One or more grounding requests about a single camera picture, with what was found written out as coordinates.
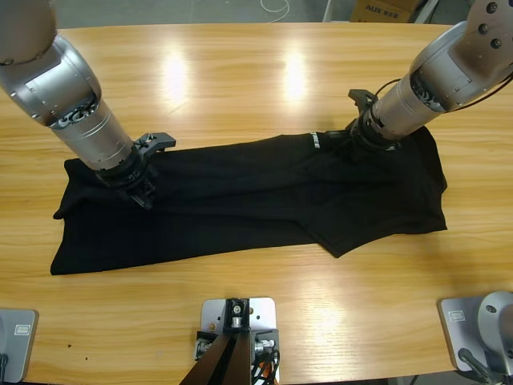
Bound white cable loop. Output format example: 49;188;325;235
260;0;291;18

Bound orange and black cable bundle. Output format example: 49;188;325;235
248;347;282;385

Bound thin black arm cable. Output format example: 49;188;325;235
374;71;513;110

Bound silver metal clamp fitting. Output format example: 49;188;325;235
193;330;216;360
253;338;279;359

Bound white mount block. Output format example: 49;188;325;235
200;297;280;362

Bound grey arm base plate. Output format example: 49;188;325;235
437;291;513;375
0;308;40;383

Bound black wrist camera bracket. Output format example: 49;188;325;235
347;88;380;120
131;131;178;157

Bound cardboard box with AUX print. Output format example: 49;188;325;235
349;0;414;23

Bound dark camera post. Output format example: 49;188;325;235
179;297;257;385

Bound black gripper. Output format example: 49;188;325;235
325;110;402;162
95;153;160;211

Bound black T-shirt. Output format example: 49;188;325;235
50;127;449;276

